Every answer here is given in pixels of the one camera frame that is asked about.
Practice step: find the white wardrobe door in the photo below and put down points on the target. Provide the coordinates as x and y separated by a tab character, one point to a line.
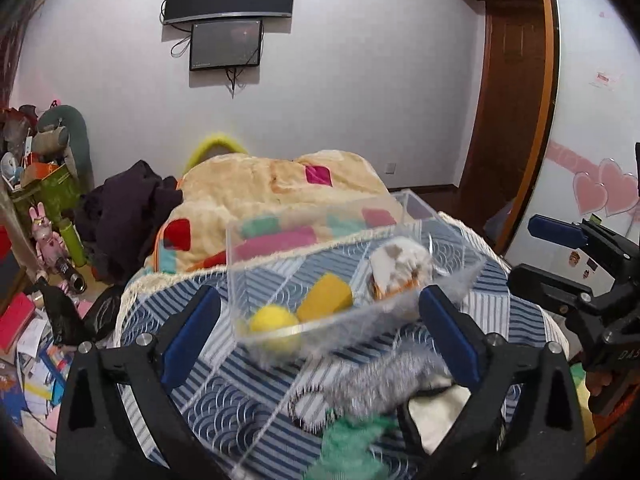
590	85

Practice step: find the grey plush toy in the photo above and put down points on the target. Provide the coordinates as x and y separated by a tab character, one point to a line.
67	132

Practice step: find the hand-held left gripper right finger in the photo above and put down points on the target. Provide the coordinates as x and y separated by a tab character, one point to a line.
450	337

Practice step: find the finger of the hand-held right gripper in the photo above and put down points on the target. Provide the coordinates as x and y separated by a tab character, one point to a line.
542	285
555	232

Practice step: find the small wall-mounted black monitor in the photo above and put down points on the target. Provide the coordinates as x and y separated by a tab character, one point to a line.
225	44

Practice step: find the blue striped bed cover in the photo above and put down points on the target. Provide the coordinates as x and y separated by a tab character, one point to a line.
225	400

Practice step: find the black plastic bag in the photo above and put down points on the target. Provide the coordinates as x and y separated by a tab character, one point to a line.
75	317

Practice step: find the white plush toy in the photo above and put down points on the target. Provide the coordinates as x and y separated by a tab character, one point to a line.
397	267

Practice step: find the yellow-green fuzzy cushion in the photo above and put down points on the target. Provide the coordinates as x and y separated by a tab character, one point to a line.
217	141

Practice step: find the dark clothes pile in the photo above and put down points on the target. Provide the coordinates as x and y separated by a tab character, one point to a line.
125	210

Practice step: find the white cloth with black trim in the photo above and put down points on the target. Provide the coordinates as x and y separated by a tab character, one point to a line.
440	417

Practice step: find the pile of papers and books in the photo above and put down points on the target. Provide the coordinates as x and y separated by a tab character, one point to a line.
30	360

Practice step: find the yellow sponge block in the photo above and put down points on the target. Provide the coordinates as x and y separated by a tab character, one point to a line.
325	302

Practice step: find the beige blanket with coloured squares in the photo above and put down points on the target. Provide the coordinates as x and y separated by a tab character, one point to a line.
260	185

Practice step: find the pink bunny doll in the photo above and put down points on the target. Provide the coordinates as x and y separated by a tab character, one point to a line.
44	240

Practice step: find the yellow foam ball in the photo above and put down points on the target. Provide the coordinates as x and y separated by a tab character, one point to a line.
272	327

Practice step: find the white wall socket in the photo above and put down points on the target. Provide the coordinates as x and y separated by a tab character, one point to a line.
390	166

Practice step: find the clear plastic box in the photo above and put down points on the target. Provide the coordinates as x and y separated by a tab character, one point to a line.
280	280

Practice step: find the green bottle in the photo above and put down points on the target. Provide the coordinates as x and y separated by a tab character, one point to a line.
74	242

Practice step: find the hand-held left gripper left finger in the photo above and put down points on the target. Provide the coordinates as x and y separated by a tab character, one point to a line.
192	340

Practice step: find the pink heart stickers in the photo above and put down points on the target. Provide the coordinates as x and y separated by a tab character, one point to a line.
602	187

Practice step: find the silver fuzzy tinsel toy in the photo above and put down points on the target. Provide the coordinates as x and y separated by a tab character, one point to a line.
380	385

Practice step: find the black cylindrical tube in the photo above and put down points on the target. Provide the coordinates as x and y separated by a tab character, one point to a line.
72	276

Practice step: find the green mesh scrubber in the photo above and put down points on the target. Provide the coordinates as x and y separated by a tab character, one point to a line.
350	442

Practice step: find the wooden door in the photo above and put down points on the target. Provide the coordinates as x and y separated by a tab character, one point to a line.
510	100

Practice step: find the green cardboard box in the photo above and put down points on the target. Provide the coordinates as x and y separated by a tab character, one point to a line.
52	185

